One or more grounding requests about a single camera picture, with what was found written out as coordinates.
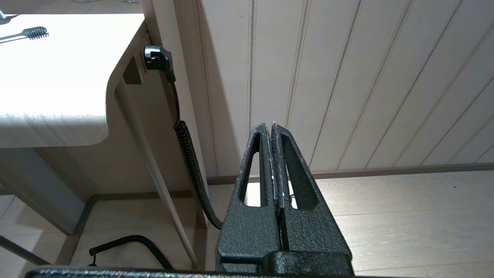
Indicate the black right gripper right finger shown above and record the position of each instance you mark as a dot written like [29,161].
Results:
[308,231]

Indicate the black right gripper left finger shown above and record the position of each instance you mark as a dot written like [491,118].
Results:
[247,231]

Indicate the black angled power plug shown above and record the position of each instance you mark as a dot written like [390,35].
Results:
[156,58]

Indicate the beige wooden shelf cabinet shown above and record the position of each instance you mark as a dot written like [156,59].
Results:
[38,96]

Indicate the grey toothbrush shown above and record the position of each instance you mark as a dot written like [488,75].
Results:
[34,31]

